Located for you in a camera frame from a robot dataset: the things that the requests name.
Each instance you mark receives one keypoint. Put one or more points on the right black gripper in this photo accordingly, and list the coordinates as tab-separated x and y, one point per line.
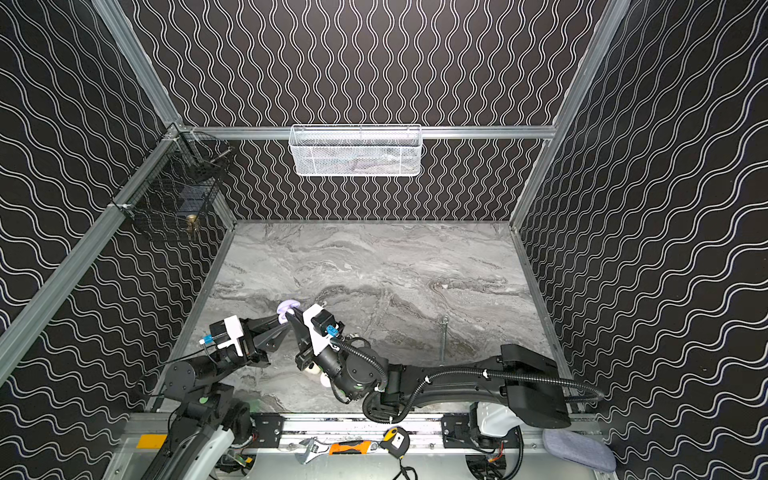
306	335

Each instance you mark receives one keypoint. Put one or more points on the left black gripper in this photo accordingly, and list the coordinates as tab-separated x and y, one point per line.
250	335

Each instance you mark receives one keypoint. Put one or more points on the purple earbud charging case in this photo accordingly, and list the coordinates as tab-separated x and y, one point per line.
287	305

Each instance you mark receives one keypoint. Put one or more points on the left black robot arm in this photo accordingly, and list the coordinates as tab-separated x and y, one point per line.
209	420

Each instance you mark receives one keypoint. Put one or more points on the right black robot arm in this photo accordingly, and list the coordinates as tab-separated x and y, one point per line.
521	381

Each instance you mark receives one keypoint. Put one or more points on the brass fitting in basket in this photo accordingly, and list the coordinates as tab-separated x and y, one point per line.
192	224

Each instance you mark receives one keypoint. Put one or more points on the yellow black tape measure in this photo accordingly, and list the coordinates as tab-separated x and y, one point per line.
396	442

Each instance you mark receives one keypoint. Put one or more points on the silver combination wrench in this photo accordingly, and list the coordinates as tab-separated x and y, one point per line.
443	324

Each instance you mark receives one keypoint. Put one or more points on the yellow label sticker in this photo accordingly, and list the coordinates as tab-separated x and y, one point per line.
151	441

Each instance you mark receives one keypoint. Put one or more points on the grey cloth pad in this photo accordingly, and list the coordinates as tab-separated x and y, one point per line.
576	448

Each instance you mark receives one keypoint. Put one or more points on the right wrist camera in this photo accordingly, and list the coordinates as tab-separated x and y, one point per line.
323	327

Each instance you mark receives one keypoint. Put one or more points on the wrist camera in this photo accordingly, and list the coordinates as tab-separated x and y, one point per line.
323	327
224	334

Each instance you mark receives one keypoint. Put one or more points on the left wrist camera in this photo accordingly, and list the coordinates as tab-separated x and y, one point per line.
224	334

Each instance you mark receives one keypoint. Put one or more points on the adjustable wrench orange handle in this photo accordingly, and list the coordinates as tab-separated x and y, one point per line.
313	448

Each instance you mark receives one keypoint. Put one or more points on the black wire basket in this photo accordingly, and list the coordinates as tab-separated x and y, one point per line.
187	180

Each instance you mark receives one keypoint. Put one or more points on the white wire mesh basket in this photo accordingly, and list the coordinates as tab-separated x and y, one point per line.
356	150

